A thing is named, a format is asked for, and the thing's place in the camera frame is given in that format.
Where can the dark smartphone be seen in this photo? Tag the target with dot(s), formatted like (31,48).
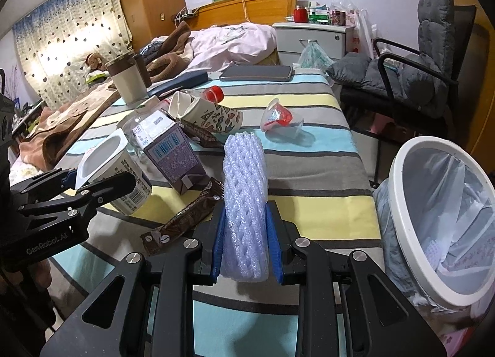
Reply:
(255,72)

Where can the white plastic bag red print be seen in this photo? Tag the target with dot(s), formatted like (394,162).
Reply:
(363,36)

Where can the clear plastic bottle red cap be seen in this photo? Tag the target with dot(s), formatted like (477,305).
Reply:
(215,95)

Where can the purple milk carton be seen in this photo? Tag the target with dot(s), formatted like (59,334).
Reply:
(174,156)

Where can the black office chair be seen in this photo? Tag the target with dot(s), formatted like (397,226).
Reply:
(466,32)

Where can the grey cushioned black chair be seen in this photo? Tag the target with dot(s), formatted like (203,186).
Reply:
(429,71)

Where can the grey nightstand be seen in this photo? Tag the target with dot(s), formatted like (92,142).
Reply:
(294,38)

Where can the clear jelly cup red lid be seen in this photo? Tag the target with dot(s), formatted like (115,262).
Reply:
(278,117)

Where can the blue patterned cloth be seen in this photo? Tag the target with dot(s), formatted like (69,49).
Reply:
(152,47)

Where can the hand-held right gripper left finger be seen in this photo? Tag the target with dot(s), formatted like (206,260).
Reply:
(218,243)

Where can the green patterned plastic bag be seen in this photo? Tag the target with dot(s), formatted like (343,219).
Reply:
(313,57)

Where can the patterned paper cup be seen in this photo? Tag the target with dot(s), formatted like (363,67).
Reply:
(216,117)

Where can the tan patterned blanket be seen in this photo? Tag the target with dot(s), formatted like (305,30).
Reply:
(62,125)

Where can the white mug brown lid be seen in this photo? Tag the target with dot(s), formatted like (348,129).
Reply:
(129,86)

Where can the brown plush toy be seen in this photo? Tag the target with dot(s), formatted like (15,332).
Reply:
(94,61)

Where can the white yogurt tub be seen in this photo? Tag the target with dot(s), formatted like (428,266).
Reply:
(104,152)

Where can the blue glasses case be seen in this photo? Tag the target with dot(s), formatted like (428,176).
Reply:
(181,80)

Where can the wooden headboard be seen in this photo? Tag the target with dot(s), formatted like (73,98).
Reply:
(267,5)

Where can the brown coffee sachet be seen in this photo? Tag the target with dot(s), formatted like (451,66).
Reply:
(203,135)
(181,219)

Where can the white foam net sleeve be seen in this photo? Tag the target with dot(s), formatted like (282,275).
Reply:
(245,194)

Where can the red jar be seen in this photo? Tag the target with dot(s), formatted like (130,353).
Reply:
(300,14)

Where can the white trash bin with bag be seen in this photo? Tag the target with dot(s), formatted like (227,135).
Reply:
(444,194)

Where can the pink pillow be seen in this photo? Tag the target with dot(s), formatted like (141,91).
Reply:
(232,43)

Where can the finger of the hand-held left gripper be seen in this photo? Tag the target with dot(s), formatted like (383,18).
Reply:
(108,188)
(71,178)

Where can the stack of green boxes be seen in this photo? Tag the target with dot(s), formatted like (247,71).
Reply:
(319,13)

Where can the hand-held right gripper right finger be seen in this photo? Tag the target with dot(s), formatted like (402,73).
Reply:
(273,243)

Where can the brown fleece blanket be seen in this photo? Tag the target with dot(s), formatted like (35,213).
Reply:
(174,47)

